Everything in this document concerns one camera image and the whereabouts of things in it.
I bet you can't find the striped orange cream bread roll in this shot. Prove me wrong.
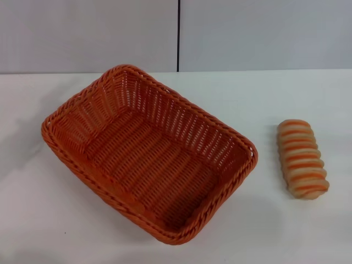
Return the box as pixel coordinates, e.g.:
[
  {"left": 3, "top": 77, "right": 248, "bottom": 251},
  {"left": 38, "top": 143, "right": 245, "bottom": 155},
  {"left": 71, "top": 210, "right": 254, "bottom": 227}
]
[{"left": 277, "top": 118, "right": 330, "bottom": 199}]

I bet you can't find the orange woven plastic basket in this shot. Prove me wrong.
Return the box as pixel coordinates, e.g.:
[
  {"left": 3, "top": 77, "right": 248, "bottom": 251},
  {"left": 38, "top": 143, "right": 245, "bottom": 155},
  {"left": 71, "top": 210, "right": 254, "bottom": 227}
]
[{"left": 41, "top": 64, "right": 259, "bottom": 245}]

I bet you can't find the black vertical wall strip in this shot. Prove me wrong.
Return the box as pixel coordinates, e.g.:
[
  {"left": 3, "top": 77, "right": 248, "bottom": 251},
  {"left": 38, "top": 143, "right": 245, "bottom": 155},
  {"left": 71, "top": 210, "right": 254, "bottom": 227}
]
[{"left": 175, "top": 0, "right": 183, "bottom": 73}]

